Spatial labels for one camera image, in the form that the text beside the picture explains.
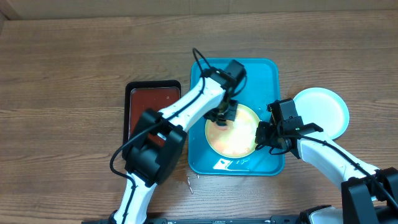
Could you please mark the green and orange sponge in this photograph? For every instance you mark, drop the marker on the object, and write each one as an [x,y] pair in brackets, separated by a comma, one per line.
[221,123]

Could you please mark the light blue plate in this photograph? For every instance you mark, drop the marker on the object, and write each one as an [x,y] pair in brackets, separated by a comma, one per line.
[325,108]

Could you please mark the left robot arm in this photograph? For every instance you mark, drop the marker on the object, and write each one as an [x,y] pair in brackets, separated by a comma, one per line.
[157,120]

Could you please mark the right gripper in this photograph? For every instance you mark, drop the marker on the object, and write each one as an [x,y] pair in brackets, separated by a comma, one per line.
[266,139]

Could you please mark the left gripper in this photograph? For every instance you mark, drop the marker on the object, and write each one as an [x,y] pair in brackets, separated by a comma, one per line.
[231,114]

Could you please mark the black tray with red water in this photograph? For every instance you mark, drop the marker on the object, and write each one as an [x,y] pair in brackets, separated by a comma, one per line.
[155,95]

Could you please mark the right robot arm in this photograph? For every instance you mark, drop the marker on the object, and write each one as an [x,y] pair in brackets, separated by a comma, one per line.
[368,194]

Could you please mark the teal plastic tray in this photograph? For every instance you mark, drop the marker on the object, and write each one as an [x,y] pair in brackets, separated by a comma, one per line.
[261,88]

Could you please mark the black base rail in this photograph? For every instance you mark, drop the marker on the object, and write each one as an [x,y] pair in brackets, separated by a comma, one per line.
[275,219]

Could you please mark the yellow-green plate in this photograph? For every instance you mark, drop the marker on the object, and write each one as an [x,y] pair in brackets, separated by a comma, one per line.
[237,138]

